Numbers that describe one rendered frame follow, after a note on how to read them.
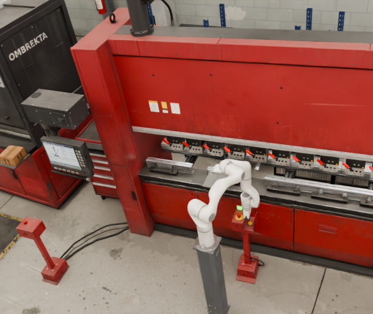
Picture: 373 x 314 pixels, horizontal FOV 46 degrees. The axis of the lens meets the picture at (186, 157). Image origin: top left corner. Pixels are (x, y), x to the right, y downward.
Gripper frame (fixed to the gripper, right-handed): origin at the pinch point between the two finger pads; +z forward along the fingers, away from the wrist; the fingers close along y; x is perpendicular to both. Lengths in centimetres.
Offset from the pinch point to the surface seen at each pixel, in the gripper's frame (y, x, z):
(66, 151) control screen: 10, -155, -68
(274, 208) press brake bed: -25.9, 18.3, 13.6
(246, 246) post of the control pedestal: 0.3, -4.6, 44.4
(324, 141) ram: -42, 56, -61
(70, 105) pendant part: -2, -140, -110
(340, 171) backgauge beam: -64, 71, -6
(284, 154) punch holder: -41, 25, -42
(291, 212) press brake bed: -25.3, 33.7, 14.5
